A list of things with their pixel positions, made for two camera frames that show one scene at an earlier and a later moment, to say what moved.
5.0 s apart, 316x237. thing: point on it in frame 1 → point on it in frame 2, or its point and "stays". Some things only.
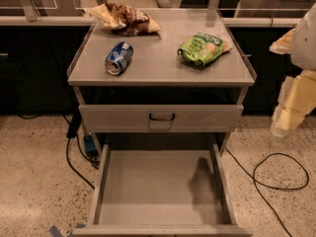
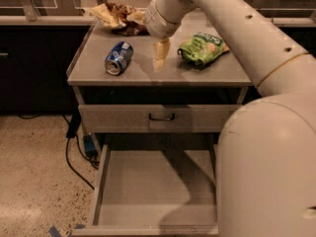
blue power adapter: [90, 146] stays
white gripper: [305, 46] → [157, 26]
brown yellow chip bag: [124, 20] stays
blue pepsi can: [118, 57] stays
